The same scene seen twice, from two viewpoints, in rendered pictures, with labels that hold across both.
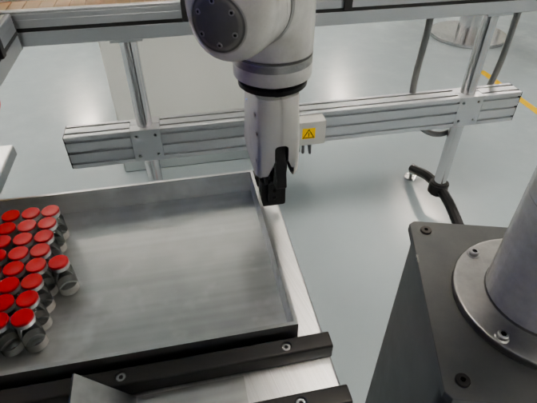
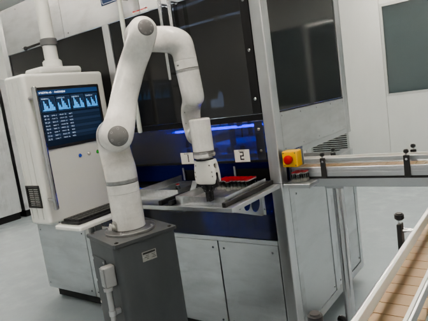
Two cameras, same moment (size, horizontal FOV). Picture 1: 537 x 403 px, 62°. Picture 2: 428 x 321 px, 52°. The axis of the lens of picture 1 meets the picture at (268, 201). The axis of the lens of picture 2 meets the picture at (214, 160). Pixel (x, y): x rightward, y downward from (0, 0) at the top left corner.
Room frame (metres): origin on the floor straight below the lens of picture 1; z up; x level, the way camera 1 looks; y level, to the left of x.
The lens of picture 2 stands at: (1.78, -1.15, 1.30)
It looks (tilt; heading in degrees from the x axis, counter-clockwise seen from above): 8 degrees down; 138
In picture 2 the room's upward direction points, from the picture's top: 8 degrees counter-clockwise
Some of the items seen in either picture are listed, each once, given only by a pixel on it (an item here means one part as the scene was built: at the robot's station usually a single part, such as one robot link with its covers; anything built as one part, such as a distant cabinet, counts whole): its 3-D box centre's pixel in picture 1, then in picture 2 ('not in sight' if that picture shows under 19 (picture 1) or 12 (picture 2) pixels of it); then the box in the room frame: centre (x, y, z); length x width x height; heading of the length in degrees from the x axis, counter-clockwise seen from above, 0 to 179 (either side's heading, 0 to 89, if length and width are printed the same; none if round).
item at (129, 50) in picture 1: (149, 147); not in sight; (1.28, 0.40, 0.46); 0.09 x 0.09 x 0.77; 12
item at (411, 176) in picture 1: (435, 194); not in sight; (1.51, -0.72, 0.07); 0.50 x 0.08 x 0.14; 12
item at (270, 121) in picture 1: (272, 116); (206, 169); (0.46, 0.00, 1.03); 0.10 x 0.08 x 0.11; 11
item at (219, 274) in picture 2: not in sight; (188, 228); (-0.61, 0.68, 0.44); 2.06 x 1.00 x 0.88; 12
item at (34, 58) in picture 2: not in sight; (37, 93); (-1.23, 0.06, 1.50); 0.48 x 0.01 x 0.59; 12
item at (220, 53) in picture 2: not in sight; (215, 56); (0.23, 0.36, 1.50); 0.43 x 0.01 x 0.59; 12
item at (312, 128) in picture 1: (306, 129); not in sight; (1.32, -0.13, 0.50); 0.12 x 0.05 x 0.09; 102
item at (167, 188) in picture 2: not in sight; (179, 185); (-0.01, 0.20, 0.90); 0.34 x 0.26 x 0.04; 102
